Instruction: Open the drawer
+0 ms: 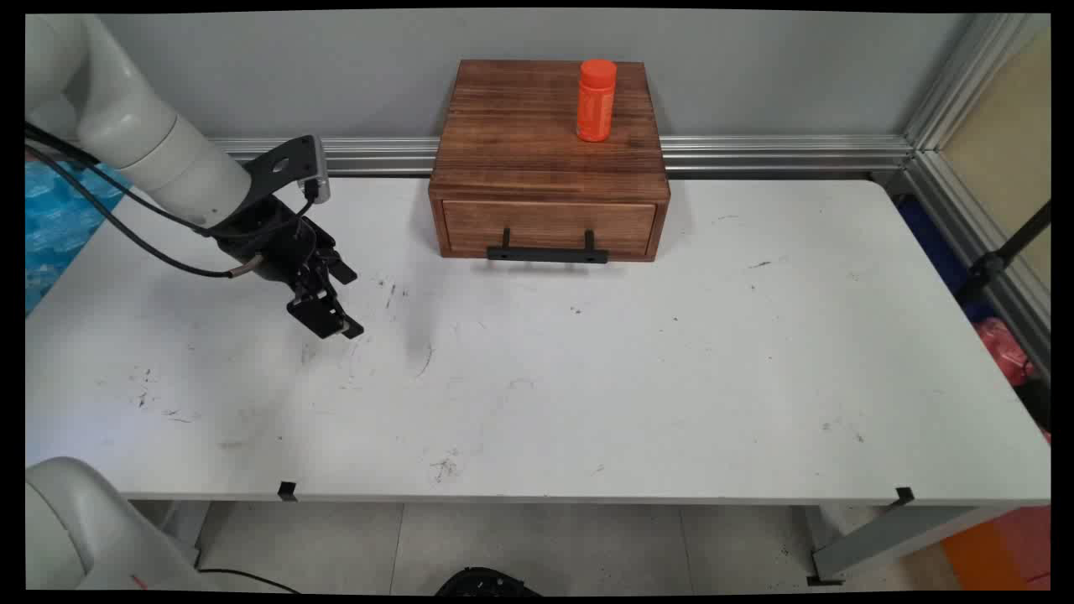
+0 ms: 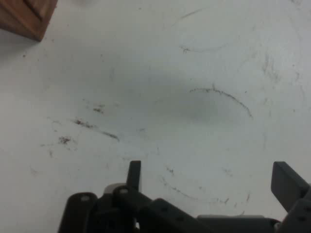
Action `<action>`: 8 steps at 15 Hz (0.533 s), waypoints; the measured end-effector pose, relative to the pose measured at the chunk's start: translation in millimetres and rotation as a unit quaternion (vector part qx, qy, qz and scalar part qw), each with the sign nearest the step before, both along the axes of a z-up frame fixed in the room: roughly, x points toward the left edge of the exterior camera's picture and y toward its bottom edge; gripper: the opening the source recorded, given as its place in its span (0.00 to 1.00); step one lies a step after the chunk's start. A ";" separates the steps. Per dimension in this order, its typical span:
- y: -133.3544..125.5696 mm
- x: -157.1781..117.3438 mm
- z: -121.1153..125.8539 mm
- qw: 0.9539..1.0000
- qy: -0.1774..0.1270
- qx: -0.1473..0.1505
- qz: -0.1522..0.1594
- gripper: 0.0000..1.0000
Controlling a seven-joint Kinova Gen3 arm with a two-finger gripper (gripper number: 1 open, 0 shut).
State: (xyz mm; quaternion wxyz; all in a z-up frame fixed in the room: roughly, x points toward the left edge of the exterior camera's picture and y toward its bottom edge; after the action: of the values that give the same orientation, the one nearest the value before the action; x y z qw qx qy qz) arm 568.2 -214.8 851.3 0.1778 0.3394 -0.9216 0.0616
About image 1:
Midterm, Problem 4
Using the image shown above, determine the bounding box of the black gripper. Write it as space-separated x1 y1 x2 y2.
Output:
206 195 365 341

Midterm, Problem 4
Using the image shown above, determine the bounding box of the wooden drawer with black handle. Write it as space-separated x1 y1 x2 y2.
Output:
442 200 658 266

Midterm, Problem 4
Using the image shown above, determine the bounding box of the dark wooden drawer cabinet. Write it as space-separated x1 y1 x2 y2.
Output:
428 59 671 263

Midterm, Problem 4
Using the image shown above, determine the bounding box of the blue plastic bag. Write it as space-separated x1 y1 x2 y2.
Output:
25 159 131 315

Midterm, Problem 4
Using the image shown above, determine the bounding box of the orange plastic bottle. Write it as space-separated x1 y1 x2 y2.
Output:
576 59 618 143

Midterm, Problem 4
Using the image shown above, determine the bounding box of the black round floor object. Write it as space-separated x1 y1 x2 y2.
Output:
435 567 542 596

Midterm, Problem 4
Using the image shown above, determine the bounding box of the grey table leg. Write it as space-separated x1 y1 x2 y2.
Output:
807 503 1020 586

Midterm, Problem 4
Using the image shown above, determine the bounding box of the dark blue bin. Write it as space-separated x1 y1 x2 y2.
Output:
896 197 999 324

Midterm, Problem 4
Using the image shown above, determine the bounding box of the black tripod stand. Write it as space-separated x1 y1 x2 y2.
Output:
955 200 1051 307

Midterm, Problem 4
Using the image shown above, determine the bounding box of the red plastic bag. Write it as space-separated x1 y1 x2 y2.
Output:
973 317 1037 387

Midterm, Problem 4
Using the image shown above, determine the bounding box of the orange red box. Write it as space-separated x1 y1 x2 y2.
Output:
940 506 1051 591

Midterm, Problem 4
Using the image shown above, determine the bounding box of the black bracket with silver camera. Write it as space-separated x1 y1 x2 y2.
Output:
243 136 331 206

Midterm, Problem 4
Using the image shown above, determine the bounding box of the black cable with silver plug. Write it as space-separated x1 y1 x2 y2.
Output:
25 143 265 279

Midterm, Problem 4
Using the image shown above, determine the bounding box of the black camera cable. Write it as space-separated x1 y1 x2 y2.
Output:
25 122 320 240

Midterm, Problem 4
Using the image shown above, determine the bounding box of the thin black floor cable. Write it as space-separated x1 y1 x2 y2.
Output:
197 569 299 595

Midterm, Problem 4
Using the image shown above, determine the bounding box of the horizontal aluminium frame rail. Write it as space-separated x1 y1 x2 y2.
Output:
210 134 915 179

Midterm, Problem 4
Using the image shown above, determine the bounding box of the upright aluminium frame post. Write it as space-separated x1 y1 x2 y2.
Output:
902 14 1029 154

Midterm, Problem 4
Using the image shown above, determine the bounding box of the aluminium side frame rail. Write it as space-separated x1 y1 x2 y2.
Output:
902 151 1051 374

